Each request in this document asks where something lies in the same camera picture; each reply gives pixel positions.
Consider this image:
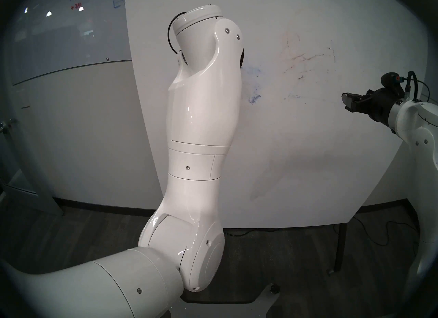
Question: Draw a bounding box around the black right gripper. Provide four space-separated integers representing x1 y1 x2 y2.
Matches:
342 87 405 125

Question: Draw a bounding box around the white freestanding whiteboard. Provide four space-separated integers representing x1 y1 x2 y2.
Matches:
125 0 430 229

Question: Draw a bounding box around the black whiteboard stand leg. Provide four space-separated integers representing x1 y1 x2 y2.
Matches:
334 223 348 275

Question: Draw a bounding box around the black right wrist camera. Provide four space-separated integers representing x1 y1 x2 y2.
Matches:
381 72 406 97

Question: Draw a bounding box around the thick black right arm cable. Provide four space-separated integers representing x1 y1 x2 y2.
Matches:
404 71 419 101

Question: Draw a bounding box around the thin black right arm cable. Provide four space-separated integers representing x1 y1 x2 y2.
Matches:
415 80 431 103

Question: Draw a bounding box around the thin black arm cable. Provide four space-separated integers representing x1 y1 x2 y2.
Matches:
415 80 431 103
167 11 189 56

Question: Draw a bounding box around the black floor cable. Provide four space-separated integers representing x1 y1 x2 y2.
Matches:
224 229 274 237
352 216 420 246

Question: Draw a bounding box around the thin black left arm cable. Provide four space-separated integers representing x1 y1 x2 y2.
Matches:
167 11 189 56

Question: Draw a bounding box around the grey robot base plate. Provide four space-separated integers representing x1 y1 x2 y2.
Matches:
180 283 282 318

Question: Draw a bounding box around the glass wall board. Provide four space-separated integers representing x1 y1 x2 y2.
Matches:
11 0 132 86

